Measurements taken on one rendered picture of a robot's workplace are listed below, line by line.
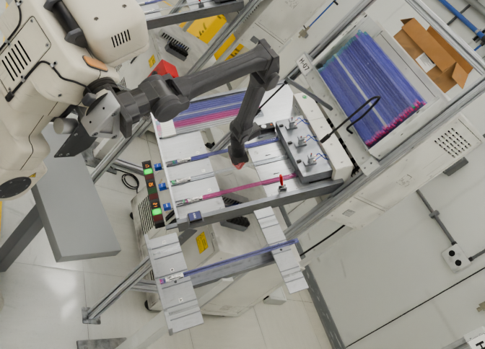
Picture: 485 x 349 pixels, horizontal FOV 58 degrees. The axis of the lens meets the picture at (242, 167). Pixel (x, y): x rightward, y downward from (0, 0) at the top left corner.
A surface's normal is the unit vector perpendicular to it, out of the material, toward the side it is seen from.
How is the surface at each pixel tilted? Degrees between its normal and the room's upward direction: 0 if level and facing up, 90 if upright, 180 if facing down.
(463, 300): 90
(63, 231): 0
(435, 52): 76
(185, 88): 37
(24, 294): 0
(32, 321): 0
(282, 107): 45
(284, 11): 90
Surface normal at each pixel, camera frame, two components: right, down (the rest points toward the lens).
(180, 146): -0.01, -0.64
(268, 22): 0.29, 0.74
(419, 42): -0.55, -0.35
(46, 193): 0.66, -0.62
